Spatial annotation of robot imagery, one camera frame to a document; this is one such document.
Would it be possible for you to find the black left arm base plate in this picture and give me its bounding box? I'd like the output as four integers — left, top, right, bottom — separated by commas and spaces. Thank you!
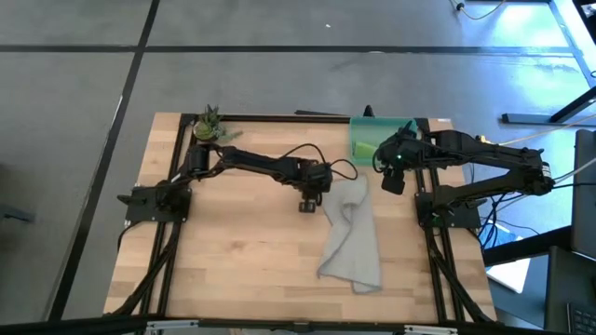
115, 185, 193, 223

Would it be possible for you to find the black keyboard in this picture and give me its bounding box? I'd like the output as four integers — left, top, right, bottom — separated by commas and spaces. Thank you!
566, 301, 596, 335

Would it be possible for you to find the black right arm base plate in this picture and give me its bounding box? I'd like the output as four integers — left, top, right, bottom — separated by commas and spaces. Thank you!
415, 191, 483, 230

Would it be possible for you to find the green microfiber towel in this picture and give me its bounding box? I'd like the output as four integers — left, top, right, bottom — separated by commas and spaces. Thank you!
352, 139, 381, 160

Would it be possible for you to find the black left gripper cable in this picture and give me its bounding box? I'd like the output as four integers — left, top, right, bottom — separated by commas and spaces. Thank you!
281, 142, 359, 181

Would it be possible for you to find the blue cloth bundle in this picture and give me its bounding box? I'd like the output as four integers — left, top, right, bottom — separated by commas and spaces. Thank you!
483, 221, 519, 248

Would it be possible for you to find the black aluminium table frame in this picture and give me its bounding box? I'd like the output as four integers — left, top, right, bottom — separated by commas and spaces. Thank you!
111, 113, 497, 327

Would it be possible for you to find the silver metal bracket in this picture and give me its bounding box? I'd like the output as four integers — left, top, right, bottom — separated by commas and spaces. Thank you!
145, 318, 200, 332
403, 324, 460, 335

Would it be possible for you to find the black computer tower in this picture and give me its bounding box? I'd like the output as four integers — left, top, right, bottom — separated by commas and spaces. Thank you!
570, 128, 596, 260

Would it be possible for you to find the grey thick cable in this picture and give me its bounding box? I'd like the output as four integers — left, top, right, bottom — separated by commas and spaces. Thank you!
551, 156, 596, 185

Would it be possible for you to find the black desk cabinet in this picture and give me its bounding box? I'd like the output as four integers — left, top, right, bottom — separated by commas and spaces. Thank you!
543, 245, 596, 332

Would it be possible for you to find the black cable bundle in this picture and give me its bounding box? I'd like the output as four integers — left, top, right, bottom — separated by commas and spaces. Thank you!
477, 194, 541, 252

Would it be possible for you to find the black desk foot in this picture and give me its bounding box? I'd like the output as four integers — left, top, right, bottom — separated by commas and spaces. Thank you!
501, 86, 596, 126

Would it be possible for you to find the small potted succulent plant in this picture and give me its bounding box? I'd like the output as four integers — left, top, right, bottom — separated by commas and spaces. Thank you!
192, 104, 244, 144

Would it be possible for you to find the white flat board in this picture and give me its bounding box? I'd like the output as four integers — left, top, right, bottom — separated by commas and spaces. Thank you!
485, 257, 532, 294

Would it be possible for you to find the black desk crossbar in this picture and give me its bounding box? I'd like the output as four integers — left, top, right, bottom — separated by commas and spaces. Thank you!
482, 225, 574, 267

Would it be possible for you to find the yellow extension cord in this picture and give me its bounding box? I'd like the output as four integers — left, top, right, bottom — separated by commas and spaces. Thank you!
473, 114, 596, 153

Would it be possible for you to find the teal plastic basket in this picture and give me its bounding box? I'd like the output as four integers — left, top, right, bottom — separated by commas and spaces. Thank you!
348, 115, 423, 168

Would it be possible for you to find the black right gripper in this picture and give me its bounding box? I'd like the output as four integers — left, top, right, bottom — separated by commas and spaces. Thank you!
374, 119, 425, 196

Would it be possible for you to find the grey waffle microfiber towel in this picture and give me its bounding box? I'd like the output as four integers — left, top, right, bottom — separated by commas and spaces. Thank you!
316, 178, 384, 295

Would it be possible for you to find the black overhead rig beam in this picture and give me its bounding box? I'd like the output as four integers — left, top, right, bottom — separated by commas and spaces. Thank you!
0, 314, 596, 335

